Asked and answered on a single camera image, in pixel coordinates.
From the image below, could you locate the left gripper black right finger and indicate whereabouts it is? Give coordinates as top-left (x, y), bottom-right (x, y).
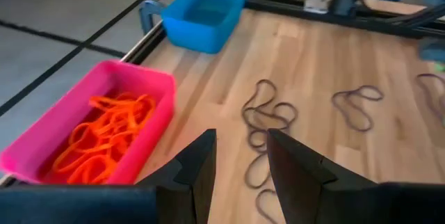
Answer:
top-left (267, 129), bottom-right (445, 224)

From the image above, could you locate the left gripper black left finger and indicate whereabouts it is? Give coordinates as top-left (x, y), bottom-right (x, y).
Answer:
top-left (0, 129), bottom-right (217, 224)

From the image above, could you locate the orange rubber band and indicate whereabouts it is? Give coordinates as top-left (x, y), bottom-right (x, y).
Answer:
top-left (83, 109), bottom-right (122, 138)
top-left (67, 156), bottom-right (119, 185)
top-left (65, 164), bottom-right (105, 185)
top-left (86, 143), bottom-right (122, 173)
top-left (128, 95), bottom-right (157, 138)
top-left (88, 93), bottom-right (140, 113)
top-left (86, 161), bottom-right (121, 185)
top-left (58, 129), bottom-right (98, 166)
top-left (69, 121), bottom-right (105, 148)
top-left (111, 129), bottom-right (143, 164)
top-left (51, 143), bottom-right (91, 175)
top-left (100, 105), bottom-right (147, 138)
top-left (118, 93), bottom-right (157, 131)
top-left (97, 119), bottom-right (140, 155)

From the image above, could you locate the dark rubber band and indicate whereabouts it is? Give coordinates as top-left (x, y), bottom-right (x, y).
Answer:
top-left (244, 152), bottom-right (279, 224)
top-left (242, 79), bottom-right (299, 154)
top-left (332, 84), bottom-right (385, 133)
top-left (416, 73), bottom-right (445, 127)

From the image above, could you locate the pink plastic basket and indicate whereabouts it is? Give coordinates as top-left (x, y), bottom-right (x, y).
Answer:
top-left (0, 59), bottom-right (177, 186)

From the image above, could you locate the blue plastic basket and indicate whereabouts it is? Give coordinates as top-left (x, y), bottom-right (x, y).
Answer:
top-left (161, 0), bottom-right (248, 55)

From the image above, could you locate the black table edge clamp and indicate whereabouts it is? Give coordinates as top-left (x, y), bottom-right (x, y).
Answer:
top-left (138, 0), bottom-right (166, 35)

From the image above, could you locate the black aluminium table frame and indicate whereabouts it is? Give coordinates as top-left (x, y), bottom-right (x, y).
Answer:
top-left (120, 0), bottom-right (445, 65)

